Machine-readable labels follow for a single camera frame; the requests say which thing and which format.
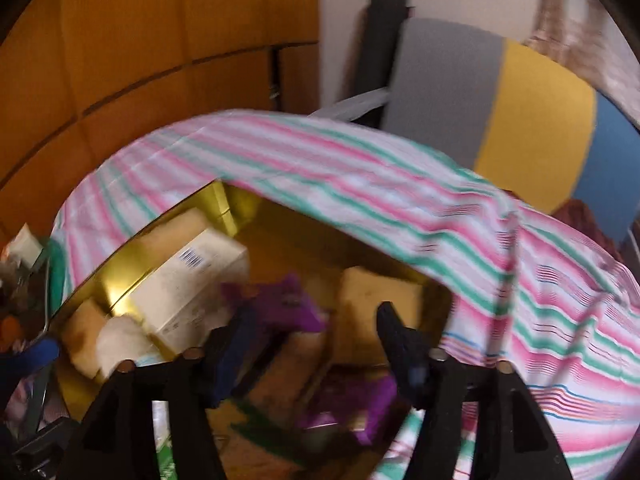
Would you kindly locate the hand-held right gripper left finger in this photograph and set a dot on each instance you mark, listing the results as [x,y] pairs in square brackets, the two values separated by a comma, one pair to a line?
[235,355]

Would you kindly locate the red brown cloth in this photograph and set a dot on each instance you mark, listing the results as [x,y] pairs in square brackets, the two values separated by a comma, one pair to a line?
[587,225]

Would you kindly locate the gold tin box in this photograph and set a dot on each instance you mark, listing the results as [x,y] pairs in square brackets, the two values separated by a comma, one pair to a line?
[300,250]

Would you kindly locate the beige box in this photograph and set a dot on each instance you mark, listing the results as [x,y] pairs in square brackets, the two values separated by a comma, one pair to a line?
[375,310]

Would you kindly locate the small white carton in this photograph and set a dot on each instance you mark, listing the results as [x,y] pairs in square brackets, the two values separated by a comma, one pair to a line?
[22,242]

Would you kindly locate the grey yellow blue chair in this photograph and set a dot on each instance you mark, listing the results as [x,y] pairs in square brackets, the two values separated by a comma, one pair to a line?
[500,100]

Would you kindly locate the white box with barcode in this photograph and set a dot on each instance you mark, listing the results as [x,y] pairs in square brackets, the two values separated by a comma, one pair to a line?
[192,285]

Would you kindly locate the pink green striped cloth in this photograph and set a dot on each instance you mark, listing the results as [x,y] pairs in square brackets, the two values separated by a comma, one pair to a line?
[400,180]

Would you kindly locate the beige patterned curtain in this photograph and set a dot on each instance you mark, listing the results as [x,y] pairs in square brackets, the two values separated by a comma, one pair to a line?
[585,25]

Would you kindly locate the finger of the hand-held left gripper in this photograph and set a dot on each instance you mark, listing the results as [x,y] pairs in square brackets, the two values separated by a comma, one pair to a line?
[30,357]

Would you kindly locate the orange round object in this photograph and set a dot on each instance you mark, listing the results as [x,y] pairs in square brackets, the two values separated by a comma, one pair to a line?
[10,331]

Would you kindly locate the green marker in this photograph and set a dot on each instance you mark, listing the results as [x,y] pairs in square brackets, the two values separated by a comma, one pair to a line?
[265,427]

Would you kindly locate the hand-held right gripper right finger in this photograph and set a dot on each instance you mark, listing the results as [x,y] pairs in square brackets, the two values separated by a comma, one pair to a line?
[400,355]

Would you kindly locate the purple packet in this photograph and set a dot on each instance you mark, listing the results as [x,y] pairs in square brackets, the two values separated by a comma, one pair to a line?
[350,405]
[287,305]

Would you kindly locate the wooden wardrobe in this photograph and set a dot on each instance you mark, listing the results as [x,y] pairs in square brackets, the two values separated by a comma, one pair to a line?
[150,60]

